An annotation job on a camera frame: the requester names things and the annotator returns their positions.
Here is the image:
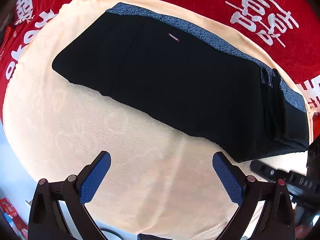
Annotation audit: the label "black pants with blue trim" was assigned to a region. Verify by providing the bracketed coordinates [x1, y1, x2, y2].
[52, 3, 309, 162]

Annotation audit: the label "red box on floor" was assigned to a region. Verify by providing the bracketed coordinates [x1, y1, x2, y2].
[1, 198, 28, 239]

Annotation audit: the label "peach cushion cover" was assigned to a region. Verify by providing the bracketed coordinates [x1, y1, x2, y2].
[2, 0, 315, 240]

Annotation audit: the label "red wedding sofa blanket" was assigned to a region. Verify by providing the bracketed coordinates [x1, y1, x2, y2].
[1, 0, 319, 109]

